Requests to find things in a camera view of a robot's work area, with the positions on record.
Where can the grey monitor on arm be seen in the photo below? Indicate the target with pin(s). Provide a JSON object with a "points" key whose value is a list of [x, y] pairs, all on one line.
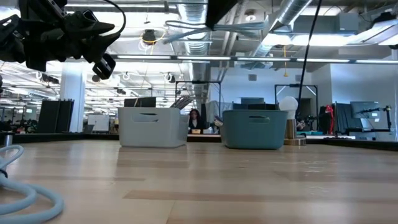
{"points": [[365, 109]]}

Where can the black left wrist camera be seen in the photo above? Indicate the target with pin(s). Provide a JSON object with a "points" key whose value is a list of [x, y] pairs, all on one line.
{"points": [[104, 67]]}

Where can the black ceiling device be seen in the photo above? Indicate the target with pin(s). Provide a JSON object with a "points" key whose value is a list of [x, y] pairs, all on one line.
{"points": [[149, 35]]}

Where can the white light bulb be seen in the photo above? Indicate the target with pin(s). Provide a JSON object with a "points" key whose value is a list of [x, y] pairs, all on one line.
{"points": [[288, 104]]}

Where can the silver ribbed air duct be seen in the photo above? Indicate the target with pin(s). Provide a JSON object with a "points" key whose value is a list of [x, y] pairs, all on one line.
{"points": [[194, 12], [280, 15]]}

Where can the grey plastic bin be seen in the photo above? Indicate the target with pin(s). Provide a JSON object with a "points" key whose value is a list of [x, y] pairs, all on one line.
{"points": [[152, 133]]}

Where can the white building column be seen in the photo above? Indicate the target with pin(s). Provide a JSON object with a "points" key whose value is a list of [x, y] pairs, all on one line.
{"points": [[73, 102]]}

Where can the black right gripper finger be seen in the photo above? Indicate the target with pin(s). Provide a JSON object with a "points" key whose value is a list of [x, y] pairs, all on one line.
{"points": [[219, 12]]}

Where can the red object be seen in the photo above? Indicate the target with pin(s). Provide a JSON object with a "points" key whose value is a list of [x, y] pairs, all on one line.
{"points": [[329, 113]]}

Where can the black upright panels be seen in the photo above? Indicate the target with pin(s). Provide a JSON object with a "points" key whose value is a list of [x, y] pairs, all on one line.
{"points": [[56, 116]]}

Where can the black monitor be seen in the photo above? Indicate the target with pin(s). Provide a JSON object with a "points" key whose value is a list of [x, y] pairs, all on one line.
{"points": [[140, 102]]}

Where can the white board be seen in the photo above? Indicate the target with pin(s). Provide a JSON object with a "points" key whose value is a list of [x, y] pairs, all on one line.
{"points": [[99, 123]]}

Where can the teal plastic bin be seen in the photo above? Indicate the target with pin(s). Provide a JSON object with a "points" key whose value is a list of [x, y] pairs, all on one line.
{"points": [[255, 133]]}

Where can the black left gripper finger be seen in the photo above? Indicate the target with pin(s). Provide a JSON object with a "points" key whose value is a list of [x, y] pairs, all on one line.
{"points": [[90, 23], [99, 45]]}

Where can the person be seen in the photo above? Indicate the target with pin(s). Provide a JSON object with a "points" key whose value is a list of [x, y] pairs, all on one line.
{"points": [[195, 119]]}

